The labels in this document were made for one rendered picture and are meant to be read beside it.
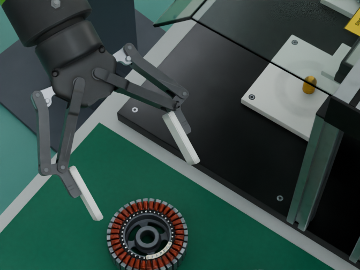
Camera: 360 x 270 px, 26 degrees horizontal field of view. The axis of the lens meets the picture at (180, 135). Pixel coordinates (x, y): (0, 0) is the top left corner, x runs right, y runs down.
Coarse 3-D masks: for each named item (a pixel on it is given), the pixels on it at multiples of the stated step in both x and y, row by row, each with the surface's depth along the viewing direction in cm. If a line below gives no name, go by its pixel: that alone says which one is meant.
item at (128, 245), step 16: (128, 208) 109; (144, 208) 109; (160, 208) 109; (112, 224) 108; (128, 224) 108; (144, 224) 110; (160, 224) 110; (176, 224) 108; (112, 240) 106; (128, 240) 109; (160, 240) 109; (176, 240) 106; (112, 256) 106; (128, 256) 105; (144, 256) 106; (160, 256) 106; (176, 256) 106
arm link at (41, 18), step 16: (16, 0) 88; (32, 0) 87; (48, 0) 87; (64, 0) 88; (80, 0) 90; (16, 16) 89; (32, 16) 88; (48, 16) 87; (64, 16) 88; (80, 16) 91; (16, 32) 91; (32, 32) 88; (48, 32) 89
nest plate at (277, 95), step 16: (272, 64) 122; (256, 80) 121; (272, 80) 121; (288, 80) 121; (256, 96) 119; (272, 96) 119; (288, 96) 119; (304, 96) 119; (320, 96) 119; (272, 112) 118; (288, 112) 118; (304, 112) 118; (288, 128) 117; (304, 128) 116
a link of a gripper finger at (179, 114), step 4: (176, 96) 95; (176, 100) 95; (180, 100) 95; (180, 108) 95; (176, 112) 95; (180, 112) 95; (176, 116) 95; (180, 116) 95; (180, 120) 95; (184, 120) 95; (184, 124) 95; (188, 124) 95; (184, 128) 95; (188, 128) 95; (188, 132) 95
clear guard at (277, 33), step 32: (192, 0) 95; (224, 0) 92; (256, 0) 92; (288, 0) 92; (320, 0) 92; (352, 0) 92; (224, 32) 90; (256, 32) 90; (288, 32) 90; (320, 32) 90; (288, 64) 87; (320, 64) 87; (352, 64) 87
